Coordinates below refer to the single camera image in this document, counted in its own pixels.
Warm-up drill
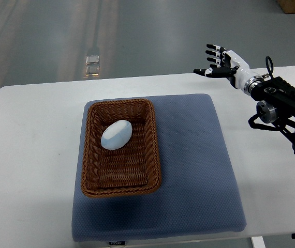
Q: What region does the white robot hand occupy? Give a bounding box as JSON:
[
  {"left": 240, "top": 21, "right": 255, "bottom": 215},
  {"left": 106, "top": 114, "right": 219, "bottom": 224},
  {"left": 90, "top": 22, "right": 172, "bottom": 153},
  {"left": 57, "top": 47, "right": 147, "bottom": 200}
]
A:
[{"left": 193, "top": 44, "right": 263, "bottom": 90}]

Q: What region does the light blue plush toy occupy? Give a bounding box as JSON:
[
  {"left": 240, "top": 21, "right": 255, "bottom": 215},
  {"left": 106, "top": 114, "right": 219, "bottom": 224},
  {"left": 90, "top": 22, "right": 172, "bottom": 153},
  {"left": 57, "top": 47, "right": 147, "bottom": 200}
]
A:
[{"left": 100, "top": 120, "right": 132, "bottom": 150}]

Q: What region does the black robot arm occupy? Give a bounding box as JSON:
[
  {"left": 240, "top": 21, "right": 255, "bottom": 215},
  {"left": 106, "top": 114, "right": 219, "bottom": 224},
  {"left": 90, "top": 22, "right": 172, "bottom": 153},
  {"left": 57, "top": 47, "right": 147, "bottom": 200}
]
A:
[{"left": 194, "top": 44, "right": 295, "bottom": 154}]

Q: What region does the brown wicker basket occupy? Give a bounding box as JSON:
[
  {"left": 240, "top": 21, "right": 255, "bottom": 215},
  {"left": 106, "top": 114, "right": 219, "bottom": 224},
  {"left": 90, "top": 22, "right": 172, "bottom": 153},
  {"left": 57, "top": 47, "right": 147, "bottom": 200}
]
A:
[{"left": 81, "top": 99, "right": 161, "bottom": 198}]

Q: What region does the metal floor socket plate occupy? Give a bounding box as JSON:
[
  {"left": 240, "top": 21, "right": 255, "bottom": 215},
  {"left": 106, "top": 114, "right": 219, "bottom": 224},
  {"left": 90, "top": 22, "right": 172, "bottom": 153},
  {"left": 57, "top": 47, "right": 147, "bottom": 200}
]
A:
[{"left": 85, "top": 55, "right": 100, "bottom": 65}]

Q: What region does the blue fabric cushion mat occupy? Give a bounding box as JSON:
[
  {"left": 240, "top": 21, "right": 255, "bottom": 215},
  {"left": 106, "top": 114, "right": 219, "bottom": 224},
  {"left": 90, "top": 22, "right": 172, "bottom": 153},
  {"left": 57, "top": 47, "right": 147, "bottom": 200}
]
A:
[{"left": 72, "top": 94, "right": 246, "bottom": 242}]

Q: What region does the white table leg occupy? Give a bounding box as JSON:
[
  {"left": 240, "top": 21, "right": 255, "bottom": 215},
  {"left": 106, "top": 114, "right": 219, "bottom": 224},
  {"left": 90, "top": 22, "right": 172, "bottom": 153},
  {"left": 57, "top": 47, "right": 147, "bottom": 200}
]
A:
[{"left": 250, "top": 236, "right": 266, "bottom": 248}]

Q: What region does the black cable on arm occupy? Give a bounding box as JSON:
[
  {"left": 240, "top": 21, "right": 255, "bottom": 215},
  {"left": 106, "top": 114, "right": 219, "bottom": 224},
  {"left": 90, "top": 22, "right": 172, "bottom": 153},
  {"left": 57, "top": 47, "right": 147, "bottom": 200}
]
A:
[{"left": 265, "top": 56, "right": 274, "bottom": 80}]

